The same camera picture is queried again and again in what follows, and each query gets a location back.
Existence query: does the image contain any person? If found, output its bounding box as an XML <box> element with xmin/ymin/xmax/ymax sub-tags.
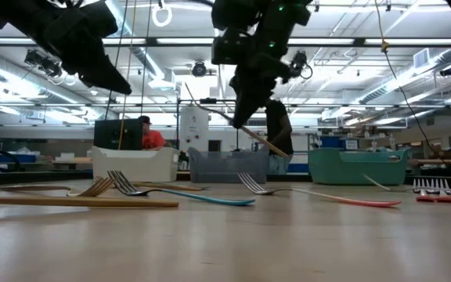
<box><xmin>264</xmin><ymin>98</ymin><xmax>295</xmax><ymax>175</ymax></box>
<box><xmin>137</xmin><ymin>114</ymin><xmax>168</xmax><ymax>152</ymax></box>

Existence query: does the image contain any wooden workbench top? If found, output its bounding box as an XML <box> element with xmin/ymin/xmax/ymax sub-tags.
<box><xmin>405</xmin><ymin>158</ymin><xmax>451</xmax><ymax>166</ymax></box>

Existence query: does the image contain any orange handled silver fork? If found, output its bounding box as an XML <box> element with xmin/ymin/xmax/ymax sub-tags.
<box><xmin>412</xmin><ymin>178</ymin><xmax>438</xmax><ymax>204</ymax></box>
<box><xmin>236</xmin><ymin>172</ymin><xmax>402</xmax><ymax>208</ymax></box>
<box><xmin>431</xmin><ymin>178</ymin><xmax>451</xmax><ymax>204</ymax></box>

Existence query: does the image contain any white hanging ring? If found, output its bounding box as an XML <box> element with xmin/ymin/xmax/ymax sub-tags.
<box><xmin>151</xmin><ymin>2</ymin><xmax>173</xmax><ymax>28</ymax></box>

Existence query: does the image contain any white plastic bin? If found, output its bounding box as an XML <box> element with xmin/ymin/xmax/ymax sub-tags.
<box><xmin>91</xmin><ymin>146</ymin><xmax>180</xmax><ymax>183</ymax></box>

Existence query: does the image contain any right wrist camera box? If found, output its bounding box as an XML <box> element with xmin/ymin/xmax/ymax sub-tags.
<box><xmin>211</xmin><ymin>29</ymin><xmax>250</xmax><ymax>66</ymax></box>

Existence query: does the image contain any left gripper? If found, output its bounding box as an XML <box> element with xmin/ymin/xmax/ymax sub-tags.
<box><xmin>0</xmin><ymin>0</ymin><xmax>132</xmax><ymax>96</ymax></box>

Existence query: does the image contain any white duct vent grille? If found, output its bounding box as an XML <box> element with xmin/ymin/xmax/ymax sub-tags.
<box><xmin>413</xmin><ymin>48</ymin><xmax>431</xmax><ymax>70</ymax></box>

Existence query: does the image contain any black cable with yellow plug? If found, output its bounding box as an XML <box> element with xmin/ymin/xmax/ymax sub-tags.
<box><xmin>373</xmin><ymin>0</ymin><xmax>448</xmax><ymax>165</ymax></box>

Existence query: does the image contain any wooden fork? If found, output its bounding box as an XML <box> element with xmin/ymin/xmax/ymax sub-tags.
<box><xmin>0</xmin><ymin>176</ymin><xmax>116</xmax><ymax>198</ymax></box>

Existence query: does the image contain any grey translucent plastic bin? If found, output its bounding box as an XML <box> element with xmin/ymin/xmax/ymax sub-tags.
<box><xmin>187</xmin><ymin>146</ymin><xmax>270</xmax><ymax>184</ymax></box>

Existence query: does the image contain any black aluminium table frame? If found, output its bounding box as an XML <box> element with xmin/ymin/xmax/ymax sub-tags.
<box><xmin>0</xmin><ymin>170</ymin><xmax>451</xmax><ymax>188</ymax></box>

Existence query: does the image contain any long ceiling light rail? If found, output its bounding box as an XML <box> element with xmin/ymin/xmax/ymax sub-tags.
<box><xmin>0</xmin><ymin>36</ymin><xmax>451</xmax><ymax>49</ymax></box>

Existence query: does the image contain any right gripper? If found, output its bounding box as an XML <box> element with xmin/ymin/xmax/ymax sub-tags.
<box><xmin>229</xmin><ymin>15</ymin><xmax>312</xmax><ymax>130</ymax></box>

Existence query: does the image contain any black ceiling-mounted device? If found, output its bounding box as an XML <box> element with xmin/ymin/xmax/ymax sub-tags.
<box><xmin>23</xmin><ymin>49</ymin><xmax>63</xmax><ymax>78</ymax></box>

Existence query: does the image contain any black ceiling camera with cable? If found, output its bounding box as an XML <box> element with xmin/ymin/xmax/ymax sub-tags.
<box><xmin>290</xmin><ymin>50</ymin><xmax>314</xmax><ymax>80</ymax></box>

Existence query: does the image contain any long wooden utensil handle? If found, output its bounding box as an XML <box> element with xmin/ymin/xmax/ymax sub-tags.
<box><xmin>0</xmin><ymin>195</ymin><xmax>180</xmax><ymax>208</ymax></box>

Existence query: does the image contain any black monitor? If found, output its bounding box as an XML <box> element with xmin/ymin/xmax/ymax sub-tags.
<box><xmin>93</xmin><ymin>118</ymin><xmax>143</xmax><ymax>151</ymax></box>

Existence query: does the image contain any teal plastic bin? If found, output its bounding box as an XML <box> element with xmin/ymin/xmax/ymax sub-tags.
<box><xmin>308</xmin><ymin>147</ymin><xmax>410</xmax><ymax>186</ymax></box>

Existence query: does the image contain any blue storage tote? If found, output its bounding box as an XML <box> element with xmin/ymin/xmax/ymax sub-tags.
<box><xmin>0</xmin><ymin>154</ymin><xmax>38</xmax><ymax>164</ymax></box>

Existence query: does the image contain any black metal stand frame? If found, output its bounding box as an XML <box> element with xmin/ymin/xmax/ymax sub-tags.
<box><xmin>175</xmin><ymin>97</ymin><xmax>240</xmax><ymax>152</ymax></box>

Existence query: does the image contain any round black ceiling camera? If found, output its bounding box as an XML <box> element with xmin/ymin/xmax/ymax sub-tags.
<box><xmin>191</xmin><ymin>60</ymin><xmax>208</xmax><ymax>78</ymax></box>

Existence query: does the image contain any blue handled dark fork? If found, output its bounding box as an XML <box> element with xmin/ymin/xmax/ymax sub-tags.
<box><xmin>106</xmin><ymin>169</ymin><xmax>257</xmax><ymax>208</ymax></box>

